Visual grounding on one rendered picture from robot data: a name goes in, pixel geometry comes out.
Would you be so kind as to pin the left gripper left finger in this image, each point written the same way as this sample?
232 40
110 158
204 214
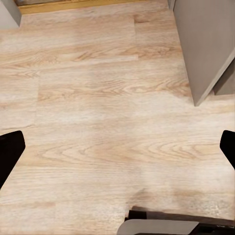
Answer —
12 146

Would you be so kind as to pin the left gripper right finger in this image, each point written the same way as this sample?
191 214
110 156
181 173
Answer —
227 145

